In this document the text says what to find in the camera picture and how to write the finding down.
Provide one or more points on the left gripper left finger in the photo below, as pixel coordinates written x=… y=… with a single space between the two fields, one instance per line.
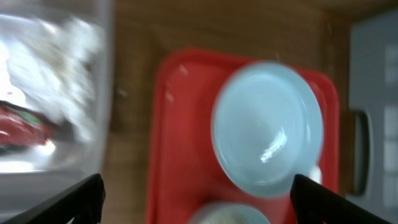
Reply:
x=81 y=203

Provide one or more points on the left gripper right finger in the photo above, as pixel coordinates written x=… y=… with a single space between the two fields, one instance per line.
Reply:
x=315 y=204

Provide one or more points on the light blue bowl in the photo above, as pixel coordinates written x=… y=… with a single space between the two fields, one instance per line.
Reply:
x=228 y=213

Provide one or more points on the red snack wrapper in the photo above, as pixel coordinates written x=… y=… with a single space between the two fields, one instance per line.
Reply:
x=22 y=127

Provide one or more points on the white napkin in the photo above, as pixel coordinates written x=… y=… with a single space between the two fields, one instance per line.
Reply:
x=50 y=64

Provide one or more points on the grey dishwasher rack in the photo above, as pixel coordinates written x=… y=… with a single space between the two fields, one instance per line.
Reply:
x=373 y=100

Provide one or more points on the light blue plate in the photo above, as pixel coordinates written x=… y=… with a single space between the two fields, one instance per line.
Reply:
x=266 y=127

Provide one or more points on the red serving tray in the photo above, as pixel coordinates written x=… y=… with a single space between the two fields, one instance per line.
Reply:
x=185 y=177

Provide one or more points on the clear plastic bin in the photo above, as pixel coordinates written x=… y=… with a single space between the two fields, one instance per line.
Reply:
x=32 y=175

